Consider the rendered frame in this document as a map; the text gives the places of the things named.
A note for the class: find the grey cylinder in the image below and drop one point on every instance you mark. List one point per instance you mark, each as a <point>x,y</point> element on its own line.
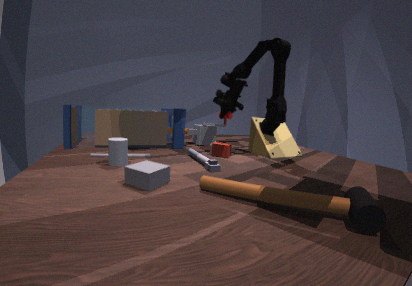
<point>117,151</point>

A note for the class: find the black rubber mallet with wooden handle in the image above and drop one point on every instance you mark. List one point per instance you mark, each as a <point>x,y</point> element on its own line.
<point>367,217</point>

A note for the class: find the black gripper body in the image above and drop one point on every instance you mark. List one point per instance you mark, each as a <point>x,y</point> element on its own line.
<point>231,98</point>

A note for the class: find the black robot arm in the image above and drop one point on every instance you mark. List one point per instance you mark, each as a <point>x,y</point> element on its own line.
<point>276,105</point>

